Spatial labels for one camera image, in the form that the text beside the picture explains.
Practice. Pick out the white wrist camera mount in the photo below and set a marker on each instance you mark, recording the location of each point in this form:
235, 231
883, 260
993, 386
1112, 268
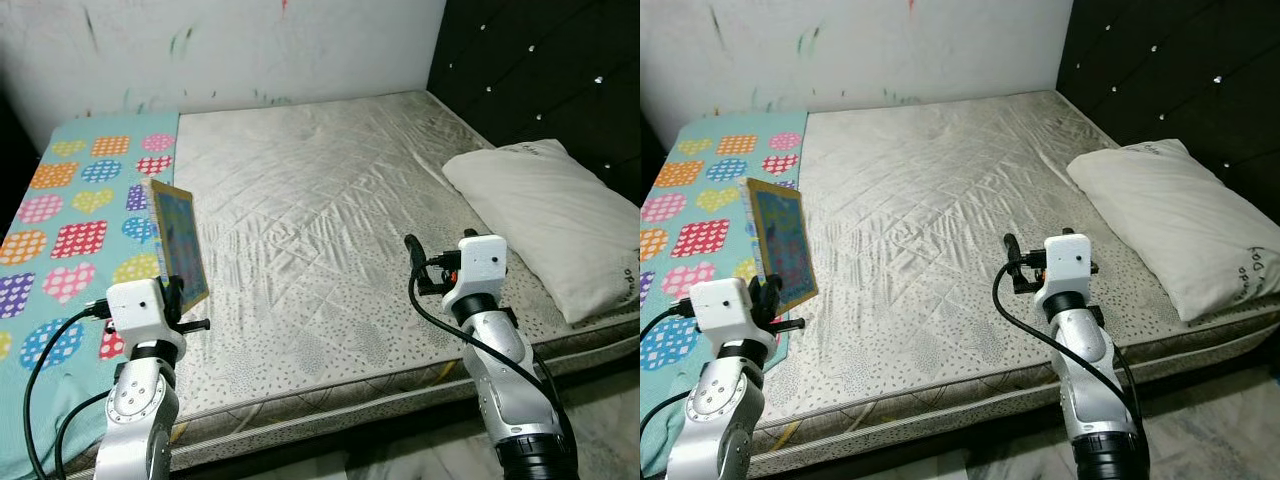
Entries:
480, 262
720, 308
135, 308
1068, 262

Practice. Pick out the yellow-edged blue picture book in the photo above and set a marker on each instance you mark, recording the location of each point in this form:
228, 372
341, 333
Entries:
180, 240
785, 245

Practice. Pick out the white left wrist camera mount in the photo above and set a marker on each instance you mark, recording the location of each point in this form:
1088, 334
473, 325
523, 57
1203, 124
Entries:
720, 308
135, 308

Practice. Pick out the white pillow with lettering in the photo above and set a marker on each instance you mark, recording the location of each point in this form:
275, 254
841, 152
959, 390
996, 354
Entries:
550, 220
1170, 220

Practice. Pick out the black tufted headboard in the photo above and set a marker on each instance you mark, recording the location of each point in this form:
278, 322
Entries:
1170, 70
540, 70

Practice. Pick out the teal blanket with coloured shapes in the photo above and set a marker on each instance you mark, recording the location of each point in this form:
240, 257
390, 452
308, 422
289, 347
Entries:
60, 200
700, 200

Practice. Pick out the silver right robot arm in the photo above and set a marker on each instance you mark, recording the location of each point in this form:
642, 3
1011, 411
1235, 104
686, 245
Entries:
1095, 390
510, 390

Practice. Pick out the white quilted mattress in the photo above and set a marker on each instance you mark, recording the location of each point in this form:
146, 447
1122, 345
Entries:
950, 200
330, 200

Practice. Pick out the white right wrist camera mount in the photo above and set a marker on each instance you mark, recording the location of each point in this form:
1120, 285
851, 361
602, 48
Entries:
1068, 262
480, 262

